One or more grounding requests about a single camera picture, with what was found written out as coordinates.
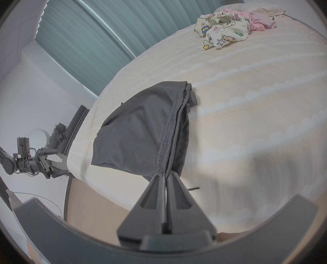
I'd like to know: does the black chest of drawers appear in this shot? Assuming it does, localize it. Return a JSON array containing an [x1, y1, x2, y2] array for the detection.
[[58, 106, 90, 159]]

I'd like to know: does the blue-green curtain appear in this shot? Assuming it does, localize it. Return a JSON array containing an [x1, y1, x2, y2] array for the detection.
[[34, 0, 135, 97], [62, 0, 245, 58]]

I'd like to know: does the black cable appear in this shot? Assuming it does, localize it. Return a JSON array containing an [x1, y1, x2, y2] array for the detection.
[[14, 192, 63, 219]]

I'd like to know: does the round white mirror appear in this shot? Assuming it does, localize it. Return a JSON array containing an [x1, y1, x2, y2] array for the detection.
[[29, 128, 48, 149]]

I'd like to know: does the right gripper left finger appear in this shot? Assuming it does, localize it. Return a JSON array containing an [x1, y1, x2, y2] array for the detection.
[[117, 172, 165, 238]]

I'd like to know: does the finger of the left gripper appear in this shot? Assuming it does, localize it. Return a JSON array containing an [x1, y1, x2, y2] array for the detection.
[[51, 169, 70, 179], [46, 152, 69, 167]]

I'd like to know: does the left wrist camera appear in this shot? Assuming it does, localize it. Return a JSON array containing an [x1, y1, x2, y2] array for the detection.
[[17, 137, 31, 159]]

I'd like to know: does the cream pillow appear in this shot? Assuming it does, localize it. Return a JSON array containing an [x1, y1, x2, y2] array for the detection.
[[214, 3, 287, 17]]

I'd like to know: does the dark grey garment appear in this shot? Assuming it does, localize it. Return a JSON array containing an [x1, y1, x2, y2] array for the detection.
[[52, 123, 68, 140]]

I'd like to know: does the black garment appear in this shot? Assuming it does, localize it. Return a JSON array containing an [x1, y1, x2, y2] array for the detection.
[[91, 81, 200, 191]]

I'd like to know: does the pink garment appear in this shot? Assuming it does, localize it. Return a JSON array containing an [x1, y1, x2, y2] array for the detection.
[[225, 9, 277, 32]]

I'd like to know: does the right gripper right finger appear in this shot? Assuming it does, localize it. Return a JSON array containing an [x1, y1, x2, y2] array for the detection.
[[166, 172, 218, 238]]

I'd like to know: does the bed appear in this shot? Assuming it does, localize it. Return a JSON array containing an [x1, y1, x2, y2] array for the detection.
[[63, 0, 327, 234]]

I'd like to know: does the black dressing table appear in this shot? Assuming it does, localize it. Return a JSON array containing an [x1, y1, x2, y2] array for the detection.
[[49, 123, 68, 149]]

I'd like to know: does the white printed garment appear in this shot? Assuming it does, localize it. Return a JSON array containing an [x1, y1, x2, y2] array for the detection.
[[194, 11, 250, 50]]

